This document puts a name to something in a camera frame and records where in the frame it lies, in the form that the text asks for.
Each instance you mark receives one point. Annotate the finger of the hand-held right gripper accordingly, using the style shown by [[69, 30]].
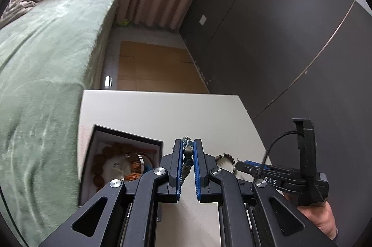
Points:
[[255, 163], [277, 175]]

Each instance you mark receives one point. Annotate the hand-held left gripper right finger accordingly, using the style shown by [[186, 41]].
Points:
[[199, 171]]

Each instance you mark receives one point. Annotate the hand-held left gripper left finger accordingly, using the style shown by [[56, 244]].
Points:
[[178, 171]]

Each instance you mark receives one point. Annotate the silver bangle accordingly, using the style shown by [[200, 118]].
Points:
[[141, 161]]

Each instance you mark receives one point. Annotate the black jewelry box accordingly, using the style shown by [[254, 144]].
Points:
[[87, 165]]

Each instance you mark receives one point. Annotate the person's right hand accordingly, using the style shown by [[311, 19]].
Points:
[[319, 218]]

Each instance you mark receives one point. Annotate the white side table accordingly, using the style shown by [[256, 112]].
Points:
[[162, 110]]

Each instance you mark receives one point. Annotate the flat cardboard sheet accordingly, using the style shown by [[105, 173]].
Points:
[[157, 66]]

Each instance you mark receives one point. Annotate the dark grey wardrobe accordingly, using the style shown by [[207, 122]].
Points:
[[276, 37]]

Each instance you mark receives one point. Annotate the small yellow-green object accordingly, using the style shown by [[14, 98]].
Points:
[[123, 23]]

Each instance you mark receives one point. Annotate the white wall socket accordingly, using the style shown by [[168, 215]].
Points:
[[202, 20]]

